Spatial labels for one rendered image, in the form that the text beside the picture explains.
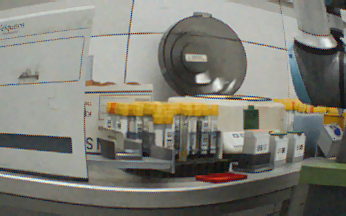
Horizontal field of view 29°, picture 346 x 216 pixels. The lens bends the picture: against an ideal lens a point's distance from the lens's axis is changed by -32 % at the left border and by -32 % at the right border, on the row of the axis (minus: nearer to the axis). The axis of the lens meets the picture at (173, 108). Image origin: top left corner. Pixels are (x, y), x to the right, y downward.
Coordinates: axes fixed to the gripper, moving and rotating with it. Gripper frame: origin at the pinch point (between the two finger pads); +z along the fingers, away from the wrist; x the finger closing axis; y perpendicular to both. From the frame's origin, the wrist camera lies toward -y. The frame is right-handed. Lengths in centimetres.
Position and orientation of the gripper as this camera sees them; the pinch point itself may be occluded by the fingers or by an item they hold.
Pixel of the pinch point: (342, 110)
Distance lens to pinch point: 167.0
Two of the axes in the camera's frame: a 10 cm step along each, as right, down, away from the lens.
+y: -4.9, -0.6, 8.7
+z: -0.3, 10.0, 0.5
